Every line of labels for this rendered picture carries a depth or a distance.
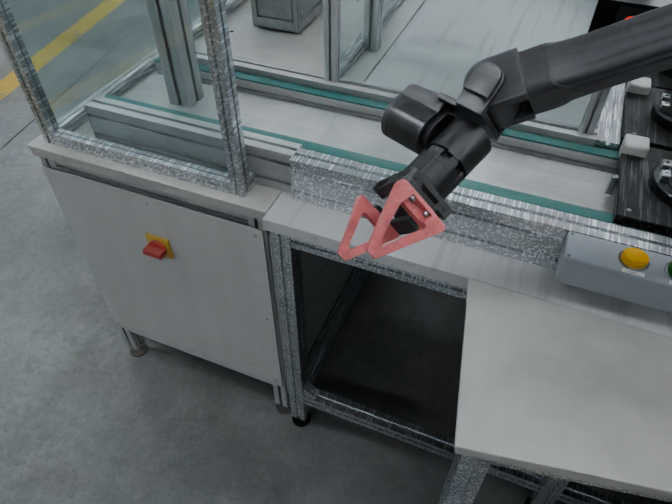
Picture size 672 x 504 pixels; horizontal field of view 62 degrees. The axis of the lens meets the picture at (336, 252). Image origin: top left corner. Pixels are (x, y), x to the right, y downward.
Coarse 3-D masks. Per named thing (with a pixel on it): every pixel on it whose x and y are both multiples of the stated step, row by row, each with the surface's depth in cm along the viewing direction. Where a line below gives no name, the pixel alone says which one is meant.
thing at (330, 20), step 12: (324, 0) 118; (336, 0) 117; (324, 12) 120; (336, 12) 119; (324, 24) 122; (336, 24) 121; (324, 36) 124; (336, 36) 123; (324, 48) 126; (336, 48) 125; (324, 60) 128; (336, 60) 127; (336, 72) 129
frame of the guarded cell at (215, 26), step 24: (216, 0) 89; (240, 0) 187; (0, 24) 110; (216, 24) 91; (216, 48) 94; (24, 72) 117; (216, 72) 97; (216, 96) 101; (48, 120) 126; (240, 120) 106; (72, 144) 128; (96, 144) 125; (240, 144) 109; (144, 168) 123; (168, 168) 120; (192, 168) 120; (240, 168) 112; (240, 192) 116
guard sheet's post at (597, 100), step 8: (608, 88) 108; (592, 96) 110; (600, 96) 110; (592, 104) 111; (600, 104) 110; (584, 112) 114; (592, 112) 113; (600, 112) 112; (584, 120) 114; (592, 120) 113; (584, 128) 115; (592, 128) 114
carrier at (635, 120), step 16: (640, 80) 125; (624, 96) 127; (640, 96) 124; (656, 96) 124; (624, 112) 120; (640, 112) 120; (656, 112) 116; (624, 128) 115; (640, 128) 115; (656, 128) 115; (656, 144) 112
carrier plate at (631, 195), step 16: (624, 160) 108; (640, 160) 108; (656, 160) 108; (624, 176) 104; (640, 176) 104; (624, 192) 101; (640, 192) 101; (624, 208) 98; (640, 208) 98; (656, 208) 98; (624, 224) 97; (640, 224) 96; (656, 224) 95
